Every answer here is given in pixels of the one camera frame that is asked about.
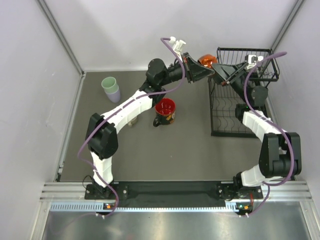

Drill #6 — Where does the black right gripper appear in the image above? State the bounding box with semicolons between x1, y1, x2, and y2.
210;61;252;105

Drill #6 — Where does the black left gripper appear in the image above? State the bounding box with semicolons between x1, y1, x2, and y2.
158;52;214;87

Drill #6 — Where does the orange ceramic mug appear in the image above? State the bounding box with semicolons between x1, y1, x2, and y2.
197;54;218;68

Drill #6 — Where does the black orange mug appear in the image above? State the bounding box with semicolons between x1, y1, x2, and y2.
153;98;176;127

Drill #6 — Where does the beige ceramic mug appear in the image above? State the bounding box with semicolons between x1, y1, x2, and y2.
128;116;138;127

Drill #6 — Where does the lavender plastic cup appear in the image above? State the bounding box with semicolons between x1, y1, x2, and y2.
104;86;121;103

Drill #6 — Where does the light green plastic cup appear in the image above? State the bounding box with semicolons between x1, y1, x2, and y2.
101;76;119;94

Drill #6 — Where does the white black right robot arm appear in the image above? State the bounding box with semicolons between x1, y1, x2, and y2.
208;77;302;201

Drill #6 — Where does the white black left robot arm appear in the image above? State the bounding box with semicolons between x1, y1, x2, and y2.
85;52;217;199

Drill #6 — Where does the black wire dish rack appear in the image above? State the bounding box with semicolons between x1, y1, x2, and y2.
208;47;279;138

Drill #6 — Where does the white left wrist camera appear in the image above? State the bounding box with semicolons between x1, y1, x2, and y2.
169;36;187;57

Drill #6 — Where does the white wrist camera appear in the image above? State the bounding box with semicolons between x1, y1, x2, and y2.
169;36;187;57
244;54;264;71

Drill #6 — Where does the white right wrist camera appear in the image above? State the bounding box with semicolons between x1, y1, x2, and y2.
244;54;264;71

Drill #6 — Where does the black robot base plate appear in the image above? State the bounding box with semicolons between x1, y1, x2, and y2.
84;180;241;208

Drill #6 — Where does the slotted aluminium cable duct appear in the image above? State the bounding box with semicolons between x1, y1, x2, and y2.
50;202;253;213

